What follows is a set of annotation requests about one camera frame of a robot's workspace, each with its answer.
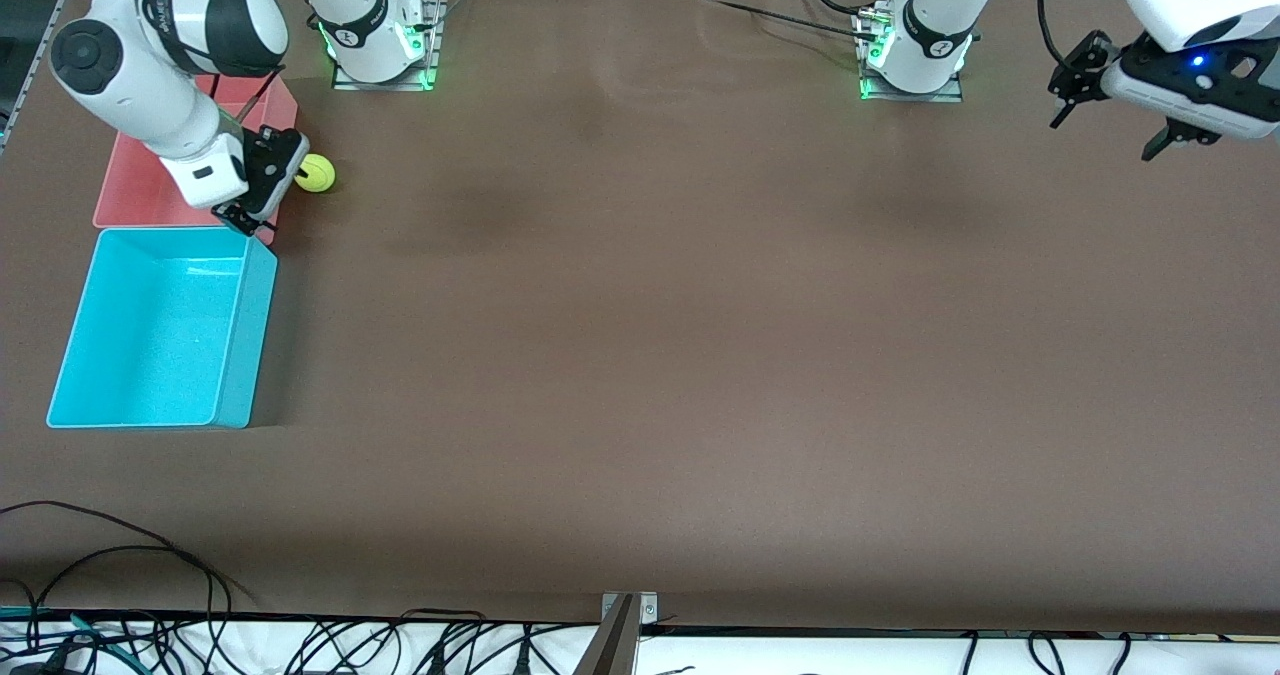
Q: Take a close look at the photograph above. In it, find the teal cable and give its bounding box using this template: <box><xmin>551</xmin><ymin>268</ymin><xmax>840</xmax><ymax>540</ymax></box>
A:
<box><xmin>0</xmin><ymin>605</ymin><xmax>136</xmax><ymax>668</ymax></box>

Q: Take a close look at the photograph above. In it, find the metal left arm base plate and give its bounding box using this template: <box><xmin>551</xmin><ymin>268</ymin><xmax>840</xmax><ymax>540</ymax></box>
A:
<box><xmin>858</xmin><ymin>5</ymin><xmax>966</xmax><ymax>103</ymax></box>

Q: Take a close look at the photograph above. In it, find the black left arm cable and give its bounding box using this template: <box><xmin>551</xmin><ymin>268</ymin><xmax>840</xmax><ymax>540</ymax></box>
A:
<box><xmin>1036</xmin><ymin>0</ymin><xmax>1066</xmax><ymax>66</ymax></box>

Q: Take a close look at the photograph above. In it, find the blue plastic bin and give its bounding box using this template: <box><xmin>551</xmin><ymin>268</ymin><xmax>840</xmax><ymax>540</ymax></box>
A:
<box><xmin>46</xmin><ymin>225</ymin><xmax>279</xmax><ymax>430</ymax></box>

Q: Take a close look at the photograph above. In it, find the pink plastic bin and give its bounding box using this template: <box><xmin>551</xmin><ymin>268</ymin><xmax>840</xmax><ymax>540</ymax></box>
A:
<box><xmin>93</xmin><ymin>61</ymin><xmax>299</xmax><ymax>246</ymax></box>

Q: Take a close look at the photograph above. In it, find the grey metal bar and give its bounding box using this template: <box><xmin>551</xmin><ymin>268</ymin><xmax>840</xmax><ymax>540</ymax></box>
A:
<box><xmin>572</xmin><ymin>595</ymin><xmax>641</xmax><ymax>675</ymax></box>

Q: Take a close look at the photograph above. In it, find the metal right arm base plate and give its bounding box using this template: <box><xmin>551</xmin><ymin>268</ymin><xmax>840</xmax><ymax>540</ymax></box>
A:
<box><xmin>332</xmin><ymin>0</ymin><xmax>446</xmax><ymax>91</ymax></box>

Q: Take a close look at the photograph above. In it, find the thin black base cable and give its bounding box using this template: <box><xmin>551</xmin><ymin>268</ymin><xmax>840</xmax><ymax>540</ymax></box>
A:
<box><xmin>700</xmin><ymin>0</ymin><xmax>886</xmax><ymax>41</ymax></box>

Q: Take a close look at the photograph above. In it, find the metal mounting bracket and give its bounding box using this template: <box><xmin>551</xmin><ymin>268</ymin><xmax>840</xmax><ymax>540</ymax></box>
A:
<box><xmin>600</xmin><ymin>592</ymin><xmax>659</xmax><ymax>624</ymax></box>

